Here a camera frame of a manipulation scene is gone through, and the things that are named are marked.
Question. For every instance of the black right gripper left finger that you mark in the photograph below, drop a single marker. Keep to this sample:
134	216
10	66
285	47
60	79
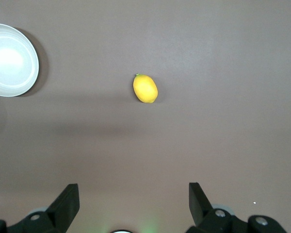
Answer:
63	208

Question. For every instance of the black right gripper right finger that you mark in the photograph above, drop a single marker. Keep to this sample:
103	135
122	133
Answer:
201	211

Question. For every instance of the yellow lemon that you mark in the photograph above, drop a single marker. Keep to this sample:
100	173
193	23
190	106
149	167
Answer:
145	89

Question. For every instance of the beige ridged plate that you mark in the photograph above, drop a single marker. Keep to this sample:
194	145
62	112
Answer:
9	60

